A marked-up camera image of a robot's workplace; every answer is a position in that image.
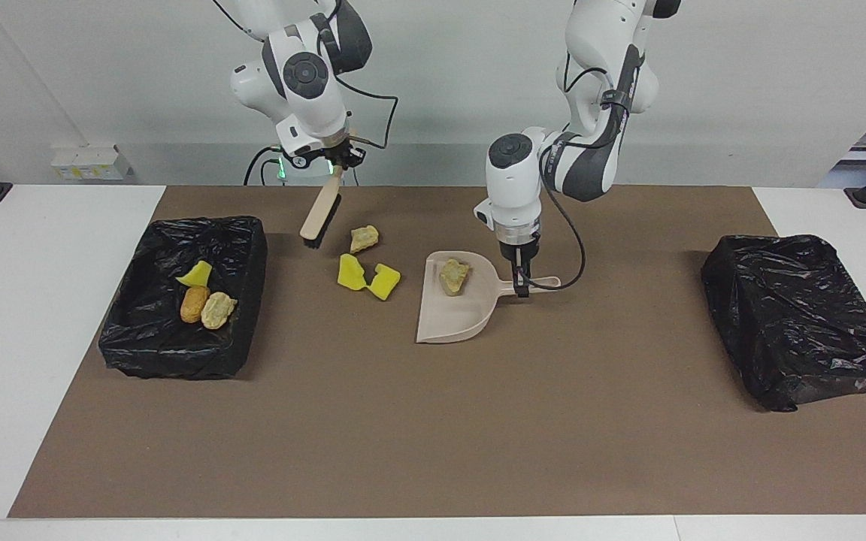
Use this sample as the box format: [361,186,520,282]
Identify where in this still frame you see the small notched yellow sponge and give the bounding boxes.
[174,260,213,288]

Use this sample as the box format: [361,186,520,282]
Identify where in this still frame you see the beige plastic dustpan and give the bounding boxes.
[416,251,562,345]

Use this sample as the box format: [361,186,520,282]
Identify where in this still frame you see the beige hand brush black bristles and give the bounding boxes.
[299,167,345,249]

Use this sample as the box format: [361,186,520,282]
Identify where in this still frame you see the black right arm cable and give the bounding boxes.
[211,0,400,151]

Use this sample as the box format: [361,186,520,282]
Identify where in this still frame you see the brown table mat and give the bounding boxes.
[8,186,866,519]

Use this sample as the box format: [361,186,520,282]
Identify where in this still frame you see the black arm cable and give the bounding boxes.
[211,0,400,151]
[519,53,633,294]

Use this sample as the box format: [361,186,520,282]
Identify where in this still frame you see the orange-brown sponge chunk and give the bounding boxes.
[180,286,210,324]

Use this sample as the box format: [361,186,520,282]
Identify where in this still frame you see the black right base cable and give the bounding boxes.
[244,145,287,186]

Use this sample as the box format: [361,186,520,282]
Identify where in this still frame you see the black bag lined bin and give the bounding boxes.
[98,216,268,380]
[700,234,866,413]

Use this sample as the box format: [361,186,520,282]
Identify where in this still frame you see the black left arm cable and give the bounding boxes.
[519,53,633,294]

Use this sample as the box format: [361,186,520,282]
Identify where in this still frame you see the yellow sponge block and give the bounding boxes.
[337,253,368,292]

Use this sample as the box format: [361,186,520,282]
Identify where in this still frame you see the green and yellow sponge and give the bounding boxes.
[367,263,402,302]

